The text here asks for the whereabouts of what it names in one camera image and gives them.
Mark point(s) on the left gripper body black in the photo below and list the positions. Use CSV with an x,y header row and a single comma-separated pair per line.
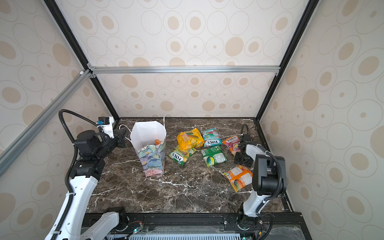
x,y
118,140

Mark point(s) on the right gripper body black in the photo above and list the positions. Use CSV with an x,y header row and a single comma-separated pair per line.
x,y
243,161

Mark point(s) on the green snack bag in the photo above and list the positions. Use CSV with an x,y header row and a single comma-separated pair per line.
x,y
213,156

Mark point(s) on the floral white paper bag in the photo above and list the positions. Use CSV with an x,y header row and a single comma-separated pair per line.
x,y
142,137

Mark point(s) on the green Fox's candy bag small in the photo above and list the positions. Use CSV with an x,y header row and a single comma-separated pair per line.
x,y
181,157

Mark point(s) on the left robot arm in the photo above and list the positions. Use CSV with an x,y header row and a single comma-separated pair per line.
x,y
85,171

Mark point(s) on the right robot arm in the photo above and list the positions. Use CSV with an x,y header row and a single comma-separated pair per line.
x,y
268,180

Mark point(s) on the pink Fox's candy bag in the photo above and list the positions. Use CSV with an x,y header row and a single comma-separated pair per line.
x,y
233,144

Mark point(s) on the teal Fox's candy bag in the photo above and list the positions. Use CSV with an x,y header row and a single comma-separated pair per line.
x,y
211,138

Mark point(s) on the yellow snack bag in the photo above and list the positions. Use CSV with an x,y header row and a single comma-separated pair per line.
x,y
190,139

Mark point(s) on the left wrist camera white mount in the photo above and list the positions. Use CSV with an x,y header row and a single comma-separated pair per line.
x,y
105,125

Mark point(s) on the horizontal aluminium rail back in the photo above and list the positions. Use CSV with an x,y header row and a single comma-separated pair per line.
x,y
185,70

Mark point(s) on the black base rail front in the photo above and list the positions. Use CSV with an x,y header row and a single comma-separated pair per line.
x,y
211,226

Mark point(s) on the aluminium rail left side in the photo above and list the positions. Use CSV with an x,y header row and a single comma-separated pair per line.
x,y
25,138

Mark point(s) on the black frame post left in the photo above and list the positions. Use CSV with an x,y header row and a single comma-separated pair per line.
x,y
60,20

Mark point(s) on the black frame post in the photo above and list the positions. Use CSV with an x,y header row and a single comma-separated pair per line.
x,y
302,25
60,20

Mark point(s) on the black frame post right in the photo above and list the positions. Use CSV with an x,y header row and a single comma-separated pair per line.
x,y
302,25

